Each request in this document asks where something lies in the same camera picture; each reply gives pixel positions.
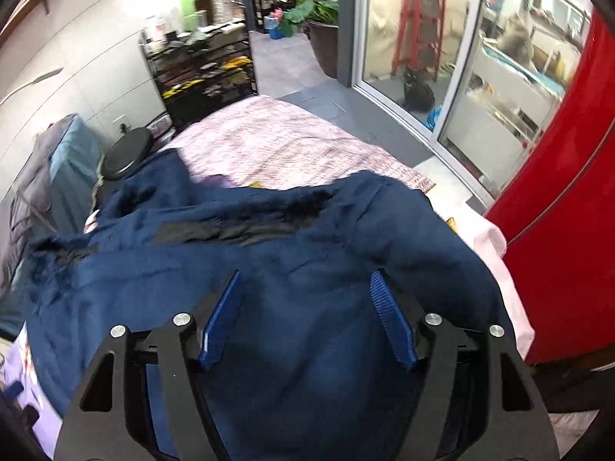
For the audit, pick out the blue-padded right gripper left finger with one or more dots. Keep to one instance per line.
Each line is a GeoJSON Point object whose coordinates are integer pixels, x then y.
{"type": "Point", "coordinates": [110, 418]}

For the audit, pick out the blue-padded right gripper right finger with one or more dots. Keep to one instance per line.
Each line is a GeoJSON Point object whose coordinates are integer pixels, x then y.
{"type": "Point", "coordinates": [465, 371]}

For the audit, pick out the navy blue puffer jacket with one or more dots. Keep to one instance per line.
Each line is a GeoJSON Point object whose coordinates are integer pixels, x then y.
{"type": "Point", "coordinates": [308, 372]}

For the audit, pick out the purple floral bed sheet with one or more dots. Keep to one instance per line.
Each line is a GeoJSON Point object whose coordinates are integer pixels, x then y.
{"type": "Point", "coordinates": [18, 366]}

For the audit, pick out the gold shiny jacket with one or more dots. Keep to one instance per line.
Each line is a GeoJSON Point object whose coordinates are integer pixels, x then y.
{"type": "Point", "coordinates": [450, 221]}

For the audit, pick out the grey blanket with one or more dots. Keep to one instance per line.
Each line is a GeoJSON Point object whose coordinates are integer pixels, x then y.
{"type": "Point", "coordinates": [27, 197]}

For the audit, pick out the massage bed with teal cover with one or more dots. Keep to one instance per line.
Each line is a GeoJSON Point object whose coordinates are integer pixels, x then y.
{"type": "Point", "coordinates": [73, 169]}

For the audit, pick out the black round stool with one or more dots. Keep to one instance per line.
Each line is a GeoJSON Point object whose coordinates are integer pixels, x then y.
{"type": "Point", "coordinates": [126, 154]}

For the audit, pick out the pink white knit blanket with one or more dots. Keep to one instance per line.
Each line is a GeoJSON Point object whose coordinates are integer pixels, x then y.
{"type": "Point", "coordinates": [307, 144]}

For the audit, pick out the black cat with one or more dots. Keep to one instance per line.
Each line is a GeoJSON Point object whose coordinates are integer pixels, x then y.
{"type": "Point", "coordinates": [418, 95]}

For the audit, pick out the white floor lamp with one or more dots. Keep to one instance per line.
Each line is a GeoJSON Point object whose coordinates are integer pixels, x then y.
{"type": "Point", "coordinates": [35, 81]}

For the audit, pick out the red ladder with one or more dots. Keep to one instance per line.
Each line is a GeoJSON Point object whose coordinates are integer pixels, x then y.
{"type": "Point", "coordinates": [418, 45]}

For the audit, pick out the potted green plant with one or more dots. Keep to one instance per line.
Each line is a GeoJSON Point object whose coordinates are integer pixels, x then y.
{"type": "Point", "coordinates": [319, 19]}

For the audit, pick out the black wire rack cart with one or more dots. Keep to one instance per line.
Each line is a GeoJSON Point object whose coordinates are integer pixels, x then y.
{"type": "Point", "coordinates": [200, 72]}

